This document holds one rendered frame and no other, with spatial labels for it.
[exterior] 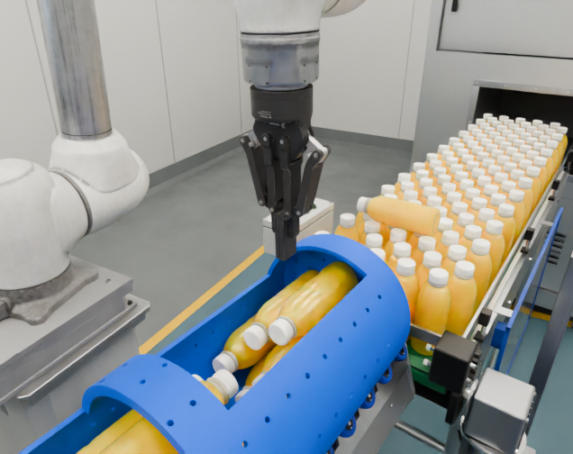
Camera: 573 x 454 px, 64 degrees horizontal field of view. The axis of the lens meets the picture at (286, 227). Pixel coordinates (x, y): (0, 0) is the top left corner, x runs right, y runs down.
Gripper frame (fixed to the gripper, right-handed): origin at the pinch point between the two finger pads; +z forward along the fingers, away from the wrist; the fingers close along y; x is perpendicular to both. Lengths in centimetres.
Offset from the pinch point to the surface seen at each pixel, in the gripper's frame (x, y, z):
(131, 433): -27.5, -1.8, 13.6
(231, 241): 164, -174, 133
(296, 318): 1.7, 0.4, 15.7
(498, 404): 35, 28, 48
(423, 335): 34, 11, 37
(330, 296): 9.4, 1.9, 15.6
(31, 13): 120, -288, -20
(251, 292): 8.2, -14.6, 20.7
